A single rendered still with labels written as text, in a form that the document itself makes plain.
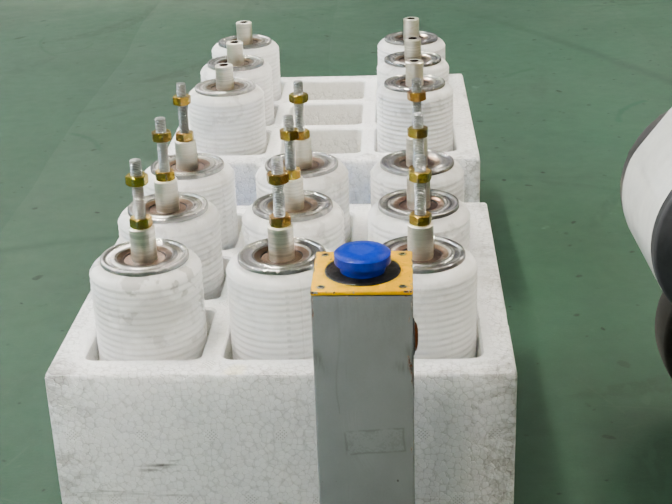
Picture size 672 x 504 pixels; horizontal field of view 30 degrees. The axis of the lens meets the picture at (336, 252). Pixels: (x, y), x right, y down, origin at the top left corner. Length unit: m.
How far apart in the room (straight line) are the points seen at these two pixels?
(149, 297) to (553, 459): 0.44
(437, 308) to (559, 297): 0.57
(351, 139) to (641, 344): 0.46
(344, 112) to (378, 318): 0.92
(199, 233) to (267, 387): 0.19
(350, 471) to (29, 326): 0.74
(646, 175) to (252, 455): 0.40
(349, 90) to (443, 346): 0.87
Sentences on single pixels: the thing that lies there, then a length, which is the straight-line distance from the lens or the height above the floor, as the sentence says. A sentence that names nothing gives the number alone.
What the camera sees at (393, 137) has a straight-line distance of 1.55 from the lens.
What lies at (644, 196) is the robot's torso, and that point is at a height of 0.35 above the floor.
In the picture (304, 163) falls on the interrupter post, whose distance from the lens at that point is 1.28.
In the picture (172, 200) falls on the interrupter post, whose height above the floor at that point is 0.26.
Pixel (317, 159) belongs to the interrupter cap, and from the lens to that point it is 1.30.
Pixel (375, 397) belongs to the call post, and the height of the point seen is 0.23.
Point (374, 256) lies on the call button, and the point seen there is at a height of 0.33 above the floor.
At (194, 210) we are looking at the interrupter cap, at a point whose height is 0.25.
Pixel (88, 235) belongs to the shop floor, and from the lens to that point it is 1.83.
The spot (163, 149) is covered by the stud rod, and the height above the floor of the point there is 0.31.
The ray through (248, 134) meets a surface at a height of 0.20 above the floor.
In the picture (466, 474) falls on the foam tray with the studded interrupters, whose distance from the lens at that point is 1.08.
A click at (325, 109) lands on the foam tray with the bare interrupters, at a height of 0.17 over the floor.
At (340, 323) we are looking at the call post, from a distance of 0.86.
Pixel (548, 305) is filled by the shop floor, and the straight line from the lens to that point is 1.56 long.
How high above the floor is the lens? 0.67
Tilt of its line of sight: 23 degrees down
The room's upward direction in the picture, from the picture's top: 2 degrees counter-clockwise
